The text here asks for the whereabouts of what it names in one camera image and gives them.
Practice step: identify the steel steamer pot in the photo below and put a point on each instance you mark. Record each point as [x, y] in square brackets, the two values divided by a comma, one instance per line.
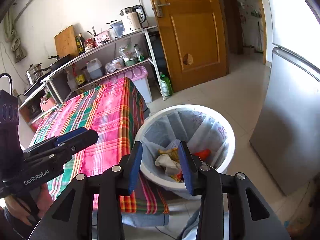
[34, 72]

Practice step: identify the wooden door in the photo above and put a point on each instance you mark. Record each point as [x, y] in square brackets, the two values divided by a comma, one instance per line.
[194, 41]

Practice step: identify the yellow label sauce bottle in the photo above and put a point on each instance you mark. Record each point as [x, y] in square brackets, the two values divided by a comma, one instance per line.
[78, 75]

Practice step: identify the white metal shelf rack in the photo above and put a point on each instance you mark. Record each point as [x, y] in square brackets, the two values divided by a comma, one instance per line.
[103, 53]

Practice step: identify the plaid pink green tablecloth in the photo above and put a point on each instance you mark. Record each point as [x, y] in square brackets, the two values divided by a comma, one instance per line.
[114, 110]

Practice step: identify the wooden cutting board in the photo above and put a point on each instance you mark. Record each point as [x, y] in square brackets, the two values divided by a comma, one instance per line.
[65, 43]

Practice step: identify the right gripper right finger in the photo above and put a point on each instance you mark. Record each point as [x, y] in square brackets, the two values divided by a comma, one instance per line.
[203, 180]

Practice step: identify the white electric kettle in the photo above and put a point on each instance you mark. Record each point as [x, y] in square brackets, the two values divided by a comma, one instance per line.
[133, 18]

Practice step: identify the pink plastic basket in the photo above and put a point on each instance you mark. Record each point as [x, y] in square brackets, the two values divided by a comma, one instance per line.
[47, 103]

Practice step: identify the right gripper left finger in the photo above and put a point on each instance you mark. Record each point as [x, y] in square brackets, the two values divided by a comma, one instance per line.
[119, 180]

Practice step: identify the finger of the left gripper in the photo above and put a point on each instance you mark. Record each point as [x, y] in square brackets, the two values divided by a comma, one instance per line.
[69, 143]

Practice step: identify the translucent white bin liner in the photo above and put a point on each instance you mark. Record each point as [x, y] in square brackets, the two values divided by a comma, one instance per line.
[185, 137]

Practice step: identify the white round trash bin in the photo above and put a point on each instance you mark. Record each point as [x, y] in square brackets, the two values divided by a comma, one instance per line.
[185, 139]

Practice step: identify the pink lid storage bin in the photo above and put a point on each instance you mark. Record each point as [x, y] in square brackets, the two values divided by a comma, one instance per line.
[139, 76]

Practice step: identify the black frying pan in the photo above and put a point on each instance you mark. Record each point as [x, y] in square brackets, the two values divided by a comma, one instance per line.
[59, 61]

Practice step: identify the silver door handle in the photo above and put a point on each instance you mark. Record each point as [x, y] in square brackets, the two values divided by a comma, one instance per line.
[159, 7]

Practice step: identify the left hand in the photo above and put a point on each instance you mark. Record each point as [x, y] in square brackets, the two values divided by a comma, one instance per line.
[43, 202]

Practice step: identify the green detergent bottle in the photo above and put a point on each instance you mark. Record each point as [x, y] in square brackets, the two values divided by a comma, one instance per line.
[166, 85]

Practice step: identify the red plastic bag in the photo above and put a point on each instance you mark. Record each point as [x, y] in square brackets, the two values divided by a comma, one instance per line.
[203, 155]

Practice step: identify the pink utensil holder box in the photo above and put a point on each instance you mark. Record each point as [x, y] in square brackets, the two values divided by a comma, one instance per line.
[102, 38]

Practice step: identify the yellow chip bag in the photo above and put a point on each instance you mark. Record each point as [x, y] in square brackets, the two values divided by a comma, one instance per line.
[172, 153]

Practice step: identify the dark soy sauce bottle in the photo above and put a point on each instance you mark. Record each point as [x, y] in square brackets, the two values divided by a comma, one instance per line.
[80, 46]

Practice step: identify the clear plastic container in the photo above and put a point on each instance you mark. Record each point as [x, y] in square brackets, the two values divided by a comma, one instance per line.
[116, 28]

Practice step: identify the black induction cooker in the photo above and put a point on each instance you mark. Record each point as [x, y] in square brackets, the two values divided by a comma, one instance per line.
[35, 86]

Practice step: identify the silver refrigerator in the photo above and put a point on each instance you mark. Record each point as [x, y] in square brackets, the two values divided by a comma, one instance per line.
[286, 136]

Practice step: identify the white oil jug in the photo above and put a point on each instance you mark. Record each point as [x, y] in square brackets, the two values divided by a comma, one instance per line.
[95, 69]

